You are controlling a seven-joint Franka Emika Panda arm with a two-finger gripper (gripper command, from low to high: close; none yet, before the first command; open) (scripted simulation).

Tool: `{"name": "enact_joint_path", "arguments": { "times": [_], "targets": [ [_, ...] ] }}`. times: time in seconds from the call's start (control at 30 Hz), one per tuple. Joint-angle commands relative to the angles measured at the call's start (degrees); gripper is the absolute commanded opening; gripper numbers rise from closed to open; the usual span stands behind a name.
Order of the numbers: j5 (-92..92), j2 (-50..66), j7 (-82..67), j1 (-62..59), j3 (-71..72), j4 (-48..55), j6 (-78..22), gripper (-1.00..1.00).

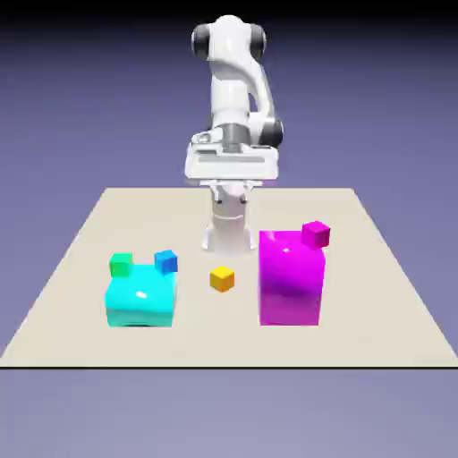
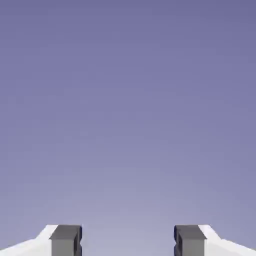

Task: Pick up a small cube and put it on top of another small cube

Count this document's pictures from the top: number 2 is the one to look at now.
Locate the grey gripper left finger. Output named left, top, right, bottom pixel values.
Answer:
left=0, top=224, right=83, bottom=256

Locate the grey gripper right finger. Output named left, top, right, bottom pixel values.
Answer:
left=173, top=224, right=256, bottom=256

